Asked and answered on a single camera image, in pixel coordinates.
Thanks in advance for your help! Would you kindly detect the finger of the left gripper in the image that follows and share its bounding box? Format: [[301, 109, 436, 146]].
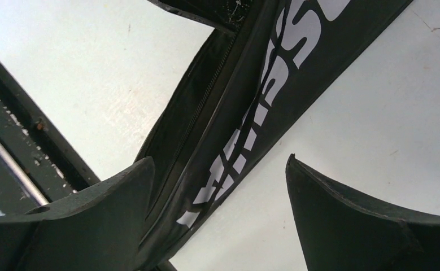
[[149, 0, 253, 32]]

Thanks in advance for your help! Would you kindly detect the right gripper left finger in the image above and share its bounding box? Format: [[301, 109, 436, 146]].
[[0, 157, 155, 270]]

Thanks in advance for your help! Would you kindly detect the black racket bag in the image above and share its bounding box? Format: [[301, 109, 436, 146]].
[[136, 1, 409, 270]]

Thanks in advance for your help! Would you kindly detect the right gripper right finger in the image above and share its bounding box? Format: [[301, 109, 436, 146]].
[[285, 155, 440, 270]]

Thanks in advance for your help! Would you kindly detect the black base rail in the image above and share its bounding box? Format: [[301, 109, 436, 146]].
[[0, 62, 99, 216]]

